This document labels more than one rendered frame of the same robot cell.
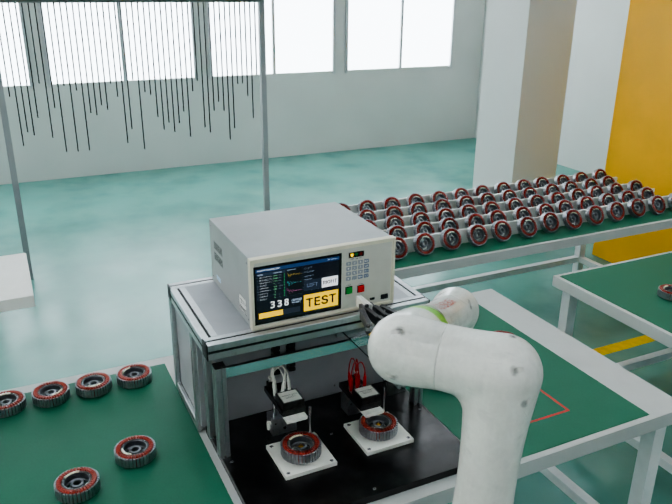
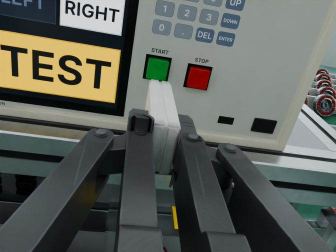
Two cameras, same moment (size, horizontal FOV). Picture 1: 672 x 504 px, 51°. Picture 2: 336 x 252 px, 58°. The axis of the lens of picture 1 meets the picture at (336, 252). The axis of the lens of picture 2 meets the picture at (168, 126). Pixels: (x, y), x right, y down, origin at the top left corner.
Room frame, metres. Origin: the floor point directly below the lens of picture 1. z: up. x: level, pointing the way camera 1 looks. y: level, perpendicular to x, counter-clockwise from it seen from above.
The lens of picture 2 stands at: (1.55, -0.13, 1.26)
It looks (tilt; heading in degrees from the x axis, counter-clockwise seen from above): 27 degrees down; 17
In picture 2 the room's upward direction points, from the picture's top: 12 degrees clockwise
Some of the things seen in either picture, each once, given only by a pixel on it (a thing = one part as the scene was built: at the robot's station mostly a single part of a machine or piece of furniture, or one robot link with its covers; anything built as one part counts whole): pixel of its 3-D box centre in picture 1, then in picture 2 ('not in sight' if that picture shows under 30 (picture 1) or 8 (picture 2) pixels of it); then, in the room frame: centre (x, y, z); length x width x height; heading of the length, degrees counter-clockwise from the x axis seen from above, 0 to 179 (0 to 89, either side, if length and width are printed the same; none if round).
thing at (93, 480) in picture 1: (77, 484); not in sight; (1.47, 0.67, 0.77); 0.11 x 0.11 x 0.04
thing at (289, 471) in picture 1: (301, 455); not in sight; (1.60, 0.09, 0.78); 0.15 x 0.15 x 0.01; 26
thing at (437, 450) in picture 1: (338, 445); not in sight; (1.66, -0.01, 0.76); 0.64 x 0.47 x 0.02; 116
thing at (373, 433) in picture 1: (378, 425); not in sight; (1.70, -0.13, 0.80); 0.11 x 0.11 x 0.04
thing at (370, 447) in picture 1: (378, 432); not in sight; (1.70, -0.13, 0.78); 0.15 x 0.15 x 0.01; 26
